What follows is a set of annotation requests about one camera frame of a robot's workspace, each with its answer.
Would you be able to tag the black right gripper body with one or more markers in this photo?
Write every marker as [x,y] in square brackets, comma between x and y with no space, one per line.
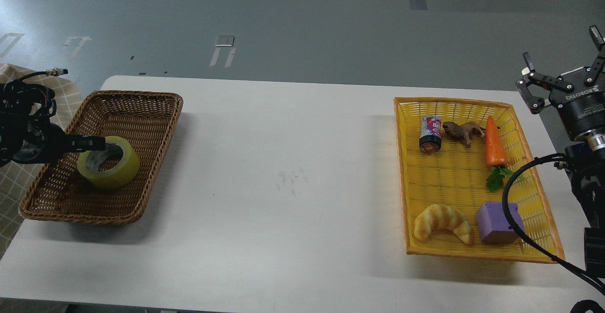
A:
[582,109]

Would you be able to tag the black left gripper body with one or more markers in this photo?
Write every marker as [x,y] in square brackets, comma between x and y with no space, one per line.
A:
[42,145]

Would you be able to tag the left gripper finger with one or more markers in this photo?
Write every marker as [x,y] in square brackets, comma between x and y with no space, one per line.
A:
[81,144]

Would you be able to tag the yellow tape roll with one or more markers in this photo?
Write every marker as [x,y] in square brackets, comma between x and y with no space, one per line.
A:
[127,167]

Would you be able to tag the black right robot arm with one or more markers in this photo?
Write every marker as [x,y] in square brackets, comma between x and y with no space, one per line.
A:
[584,164]

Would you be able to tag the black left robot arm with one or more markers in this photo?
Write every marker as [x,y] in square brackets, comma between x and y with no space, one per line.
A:
[22,105]

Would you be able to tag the beige checked cloth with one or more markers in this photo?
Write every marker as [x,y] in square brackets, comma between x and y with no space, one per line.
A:
[15,179]

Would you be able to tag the orange toy carrot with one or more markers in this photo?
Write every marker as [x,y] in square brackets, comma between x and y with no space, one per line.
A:
[496,159]

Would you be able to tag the brown toy animal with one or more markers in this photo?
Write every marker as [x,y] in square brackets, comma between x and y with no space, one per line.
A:
[463,133]

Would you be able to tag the brown wicker basket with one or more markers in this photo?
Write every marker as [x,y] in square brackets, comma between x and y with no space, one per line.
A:
[146,120]

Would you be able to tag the yellow plastic basket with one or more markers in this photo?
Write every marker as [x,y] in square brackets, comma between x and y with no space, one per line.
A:
[455,176]

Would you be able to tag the small purple drink can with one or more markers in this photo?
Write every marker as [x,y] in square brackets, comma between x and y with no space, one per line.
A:
[430,139]

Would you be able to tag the purple foam block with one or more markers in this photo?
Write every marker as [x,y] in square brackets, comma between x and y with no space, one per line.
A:
[493,226]

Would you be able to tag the toy croissant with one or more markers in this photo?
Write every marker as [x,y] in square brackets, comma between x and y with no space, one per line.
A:
[439,217]

